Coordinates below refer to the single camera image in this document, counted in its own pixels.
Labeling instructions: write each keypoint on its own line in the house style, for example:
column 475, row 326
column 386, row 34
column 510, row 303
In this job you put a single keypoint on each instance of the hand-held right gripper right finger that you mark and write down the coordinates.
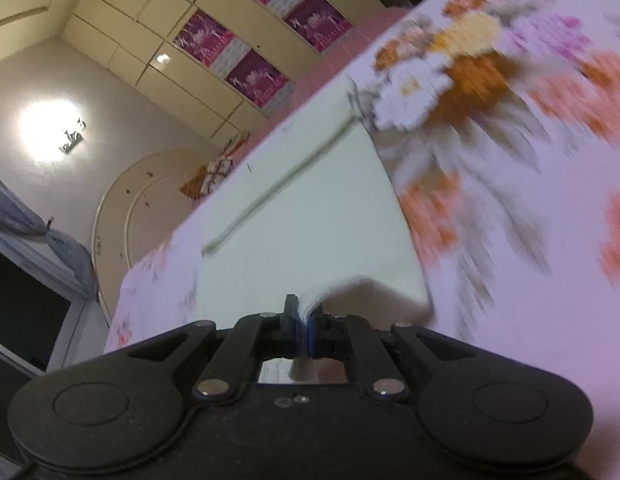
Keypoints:
column 317, row 335

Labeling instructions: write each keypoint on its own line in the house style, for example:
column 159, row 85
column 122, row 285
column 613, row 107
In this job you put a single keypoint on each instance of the magenta wall poster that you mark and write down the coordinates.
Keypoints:
column 260, row 77
column 317, row 20
column 204, row 37

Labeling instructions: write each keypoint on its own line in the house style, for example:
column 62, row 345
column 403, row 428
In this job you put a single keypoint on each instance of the cream knitted sweater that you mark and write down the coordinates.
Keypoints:
column 315, row 220

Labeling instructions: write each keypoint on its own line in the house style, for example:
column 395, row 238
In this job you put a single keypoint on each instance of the pink bedsheet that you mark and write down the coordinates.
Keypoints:
column 340, row 55

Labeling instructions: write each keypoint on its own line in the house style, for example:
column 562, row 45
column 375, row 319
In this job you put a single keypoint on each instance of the dark window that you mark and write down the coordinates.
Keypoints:
column 24, row 305

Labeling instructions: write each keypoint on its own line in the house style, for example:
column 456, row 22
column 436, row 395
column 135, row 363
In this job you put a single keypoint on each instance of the cream arched headboard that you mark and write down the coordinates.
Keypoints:
column 139, row 200

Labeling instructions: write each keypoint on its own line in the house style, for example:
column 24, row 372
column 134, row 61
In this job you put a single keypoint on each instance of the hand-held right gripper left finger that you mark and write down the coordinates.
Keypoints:
column 289, row 325

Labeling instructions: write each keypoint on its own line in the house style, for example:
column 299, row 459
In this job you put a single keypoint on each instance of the cream wardrobe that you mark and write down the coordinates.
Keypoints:
column 154, row 25

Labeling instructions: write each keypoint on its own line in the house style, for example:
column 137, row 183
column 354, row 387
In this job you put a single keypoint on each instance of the wall lamp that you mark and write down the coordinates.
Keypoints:
column 72, row 137

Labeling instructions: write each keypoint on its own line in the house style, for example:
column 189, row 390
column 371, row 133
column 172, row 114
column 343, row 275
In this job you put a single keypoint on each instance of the orange patterned cushion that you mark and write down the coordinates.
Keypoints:
column 214, row 167

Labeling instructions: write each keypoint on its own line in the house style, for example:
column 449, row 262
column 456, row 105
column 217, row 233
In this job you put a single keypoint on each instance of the floral lilac bedsheet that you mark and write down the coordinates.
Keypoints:
column 515, row 285

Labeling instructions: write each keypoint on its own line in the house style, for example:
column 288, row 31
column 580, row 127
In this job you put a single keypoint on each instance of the blue-grey curtain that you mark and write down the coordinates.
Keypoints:
column 44, row 245

